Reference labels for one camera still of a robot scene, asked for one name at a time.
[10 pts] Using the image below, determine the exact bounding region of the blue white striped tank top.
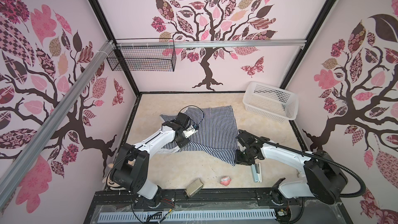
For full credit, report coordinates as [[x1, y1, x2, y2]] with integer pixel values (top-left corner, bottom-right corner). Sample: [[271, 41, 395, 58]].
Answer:
[[159, 105, 238, 166]]

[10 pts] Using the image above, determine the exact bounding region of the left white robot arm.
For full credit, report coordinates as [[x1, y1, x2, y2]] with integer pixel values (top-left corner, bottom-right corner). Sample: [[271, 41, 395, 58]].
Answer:
[[108, 113, 199, 207]]

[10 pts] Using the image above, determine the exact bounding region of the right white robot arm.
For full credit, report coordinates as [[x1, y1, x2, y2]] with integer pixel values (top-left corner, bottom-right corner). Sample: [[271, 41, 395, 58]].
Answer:
[[235, 130, 366, 205]]

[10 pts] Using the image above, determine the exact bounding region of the grey white stapler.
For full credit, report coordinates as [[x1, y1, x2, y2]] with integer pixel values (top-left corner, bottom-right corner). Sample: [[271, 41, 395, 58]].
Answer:
[[250, 163, 262, 183]]

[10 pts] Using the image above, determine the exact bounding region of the white plastic laundry basket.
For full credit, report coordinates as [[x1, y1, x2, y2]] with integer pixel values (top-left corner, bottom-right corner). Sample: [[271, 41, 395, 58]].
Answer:
[[243, 82, 299, 123]]

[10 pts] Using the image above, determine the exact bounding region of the pink denture toy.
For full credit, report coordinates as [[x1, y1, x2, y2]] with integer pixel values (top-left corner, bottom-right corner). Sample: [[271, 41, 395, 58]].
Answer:
[[220, 176, 231, 186]]

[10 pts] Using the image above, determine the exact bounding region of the tan rectangular box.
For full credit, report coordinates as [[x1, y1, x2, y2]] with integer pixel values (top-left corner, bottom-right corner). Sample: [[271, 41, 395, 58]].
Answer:
[[184, 178, 204, 198]]

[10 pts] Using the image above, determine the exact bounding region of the plush doll head toy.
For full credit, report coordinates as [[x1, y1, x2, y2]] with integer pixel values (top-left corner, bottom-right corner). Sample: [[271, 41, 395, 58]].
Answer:
[[103, 163, 123, 191]]

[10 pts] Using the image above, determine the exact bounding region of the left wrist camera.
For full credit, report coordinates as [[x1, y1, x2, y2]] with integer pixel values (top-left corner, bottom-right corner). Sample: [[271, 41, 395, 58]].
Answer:
[[183, 124, 199, 138]]

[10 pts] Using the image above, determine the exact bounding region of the black wire mesh basket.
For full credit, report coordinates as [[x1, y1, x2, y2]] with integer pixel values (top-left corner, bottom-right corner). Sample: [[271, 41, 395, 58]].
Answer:
[[107, 37, 177, 72]]

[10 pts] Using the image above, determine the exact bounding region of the white slotted cable duct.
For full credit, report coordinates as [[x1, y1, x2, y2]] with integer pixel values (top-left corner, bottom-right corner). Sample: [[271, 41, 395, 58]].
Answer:
[[96, 209, 276, 224]]

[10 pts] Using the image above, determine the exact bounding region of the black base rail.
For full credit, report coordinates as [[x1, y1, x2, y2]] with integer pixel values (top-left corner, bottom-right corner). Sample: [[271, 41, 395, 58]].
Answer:
[[93, 186, 343, 207]]

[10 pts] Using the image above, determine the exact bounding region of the rear aluminium frame bar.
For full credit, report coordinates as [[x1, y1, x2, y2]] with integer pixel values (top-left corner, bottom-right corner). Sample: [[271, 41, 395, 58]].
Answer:
[[117, 39, 307, 49]]

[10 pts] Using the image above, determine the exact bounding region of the aluminium frame bar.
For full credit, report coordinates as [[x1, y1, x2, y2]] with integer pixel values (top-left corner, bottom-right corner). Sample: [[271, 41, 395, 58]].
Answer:
[[117, 39, 307, 49], [1, 40, 115, 207]]

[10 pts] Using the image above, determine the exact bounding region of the left aluminium frame bar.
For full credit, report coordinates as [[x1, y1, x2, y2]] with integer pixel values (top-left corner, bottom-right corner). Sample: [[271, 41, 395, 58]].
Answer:
[[1, 40, 115, 207]]

